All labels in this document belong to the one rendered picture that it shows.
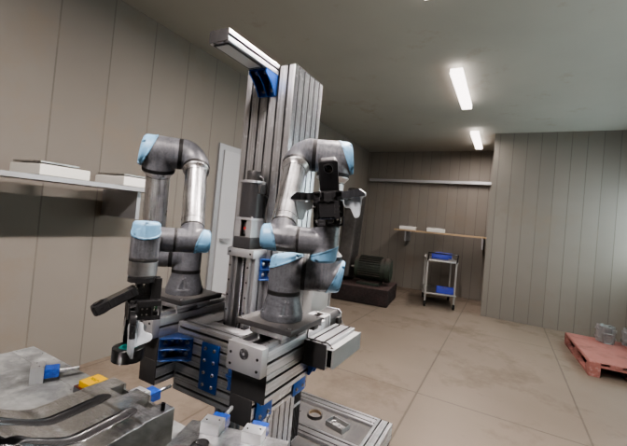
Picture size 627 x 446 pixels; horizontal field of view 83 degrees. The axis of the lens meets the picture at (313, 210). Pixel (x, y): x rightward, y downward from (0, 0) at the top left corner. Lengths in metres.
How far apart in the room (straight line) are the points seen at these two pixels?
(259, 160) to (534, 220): 5.68
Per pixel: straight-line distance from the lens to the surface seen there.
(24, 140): 3.28
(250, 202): 1.45
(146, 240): 1.06
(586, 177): 6.88
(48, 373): 1.51
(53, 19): 3.53
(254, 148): 1.58
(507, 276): 6.77
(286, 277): 1.24
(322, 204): 0.80
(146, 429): 1.06
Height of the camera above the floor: 1.41
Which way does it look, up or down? 1 degrees up
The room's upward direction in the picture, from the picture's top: 5 degrees clockwise
